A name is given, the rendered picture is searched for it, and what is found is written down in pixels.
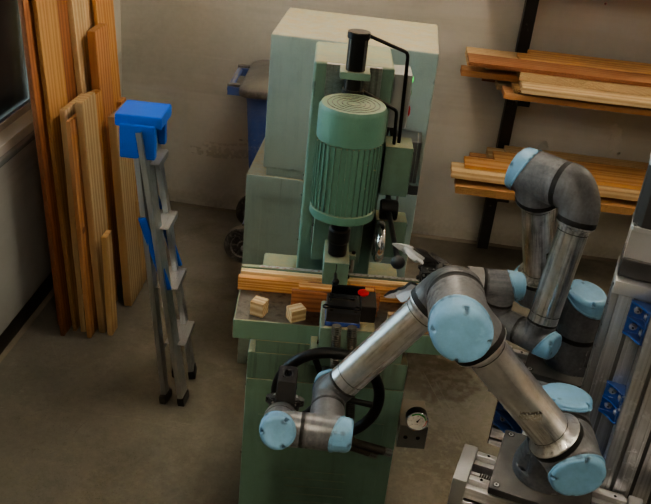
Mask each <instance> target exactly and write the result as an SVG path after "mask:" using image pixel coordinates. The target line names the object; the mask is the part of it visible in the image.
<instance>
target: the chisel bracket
mask: <svg viewBox="0 0 651 504"><path fill-rule="evenodd" d="M328 247H329V240H327V239H326V240H325V243H324V252H323V266H322V283H323V284H332V280H333V279H334V273H337V279H339V284H338V285H347V281H348V279H349V274H348V273H349V269H350V265H349V242H348V243H347V252H346V255H345V256H344V257H333V256H331V255H329V254H328Z"/></svg>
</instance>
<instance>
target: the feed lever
mask: <svg viewBox="0 0 651 504"><path fill-rule="evenodd" d="M398 206H399V203H398V201H397V200H391V196H389V195H386V199H381V200H380V205H379V218H380V219H381V220H388V224H389V230H390V236H391V241H392V243H397V239H396V234H395V228H394V223H393V221H395V220H397V216H398ZM392 247H393V253H394V257H393V258H392V260H391V265H392V267H393V268H394V269H402V268H403V267H404V265H405V259H404V258H403V257H402V256H400V255H399V250H398V249H396V248H395V247H394V246H392Z"/></svg>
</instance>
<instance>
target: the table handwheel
mask: <svg viewBox="0 0 651 504"><path fill-rule="evenodd" d="M351 352H352V351H349V350H346V349H342V348H336V347H319V348H313V349H309V350H306V351H303V352H300V353H298V354H296V355H294V356H293V357H291V358H290V359H288V360H287V361H286V362H285V363H284V364H283V365H285V366H294V367H298V366H300V365H301V364H303V363H306V362H308V361H311V360H312V361H313V364H314V367H315V369H316V372H317V374H318V373H319V372H321V371H323V370H327V369H330V367H328V366H322V367H321V364H320V361H319V359H323V358H332V359H339V360H343V359H344V358H345V357H346V356H348V355H349V354H350V353H351ZM278 371H279V370H278ZM278 371H277V373H276V375H275V377H274V379H273V382H272V385H271V393H276V386H277V379H278ZM371 383H372V386H373V391H374V399H373V402H372V401H367V400H362V399H357V398H353V397H352V398H351V399H350V400H349V401H348V402H347V403H350V404H356V405H360V406H364V407H368V408H370V410H369V411H368V413H367V414H366V415H365V416H364V417H363V418H362V419H361V420H359V421H358V422H356V423H355V424H354V427H353V436H355V435H357V434H359V433H361V432H363V431H364V430H366V429H367V428H368V427H369V426H371V425H372V424H373V423H374V421H375V420H376V419H377V417H378V416H379V414H380V412H381V410H382V408H383V405H384V399H385V389H384V384H383V381H382V379H381V376H380V375H379V374H378V375H377V376H376V377H375V378H374V379H373V380H371Z"/></svg>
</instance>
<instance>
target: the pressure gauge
mask: <svg viewBox="0 0 651 504"><path fill-rule="evenodd" d="M420 418H421V419H420ZM419 419H420V420H419ZM418 420H419V421H418ZM416 421H418V423H417V422H416ZM428 423H429V419H428V414H427V411H426V410H425V409H424V408H422V407H412V408H410V409H409V410H408V411H407V412H406V425H407V427H408V428H410V429H412V430H413V431H418V430H422V429H424V428H426V427H427V425H428Z"/></svg>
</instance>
